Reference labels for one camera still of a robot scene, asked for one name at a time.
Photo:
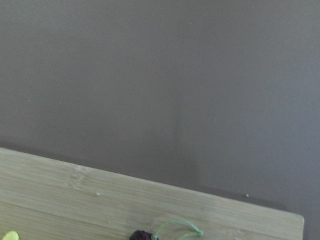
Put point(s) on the bamboo cutting board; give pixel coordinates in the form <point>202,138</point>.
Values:
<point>46,199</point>

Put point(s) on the dark red cherry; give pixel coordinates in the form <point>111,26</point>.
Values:
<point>143,235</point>

